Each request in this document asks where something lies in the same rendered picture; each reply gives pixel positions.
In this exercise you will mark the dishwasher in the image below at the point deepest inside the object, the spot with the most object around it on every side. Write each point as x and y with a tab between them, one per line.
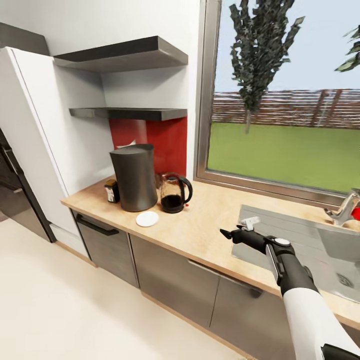
107	246

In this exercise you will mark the electric kettle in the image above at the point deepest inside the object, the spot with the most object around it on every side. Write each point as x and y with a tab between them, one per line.
172	193

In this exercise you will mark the saucer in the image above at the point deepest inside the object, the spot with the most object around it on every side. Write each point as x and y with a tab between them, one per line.
147	218

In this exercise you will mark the cabinet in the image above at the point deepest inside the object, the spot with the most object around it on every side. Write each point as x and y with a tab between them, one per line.
246	316
21	204

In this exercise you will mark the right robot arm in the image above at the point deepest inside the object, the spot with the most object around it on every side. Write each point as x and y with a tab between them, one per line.
315	331

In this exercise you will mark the bottle of coffee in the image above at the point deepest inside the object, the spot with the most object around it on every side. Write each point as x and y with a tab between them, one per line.
111	187

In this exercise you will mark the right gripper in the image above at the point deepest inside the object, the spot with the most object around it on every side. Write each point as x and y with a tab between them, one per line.
241	236

